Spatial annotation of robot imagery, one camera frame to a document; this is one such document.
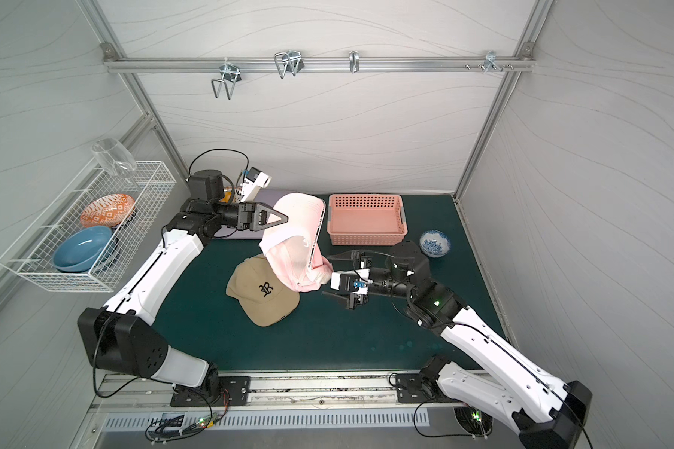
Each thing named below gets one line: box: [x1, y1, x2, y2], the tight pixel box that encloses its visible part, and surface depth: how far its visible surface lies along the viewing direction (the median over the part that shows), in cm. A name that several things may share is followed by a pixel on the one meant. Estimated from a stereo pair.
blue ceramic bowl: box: [52, 225, 113, 273], surface depth 62 cm
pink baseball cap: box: [258, 192, 334, 292], surface depth 66 cm
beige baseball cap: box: [225, 253, 301, 327], surface depth 89 cm
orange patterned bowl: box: [80, 193, 136, 228], surface depth 72 cm
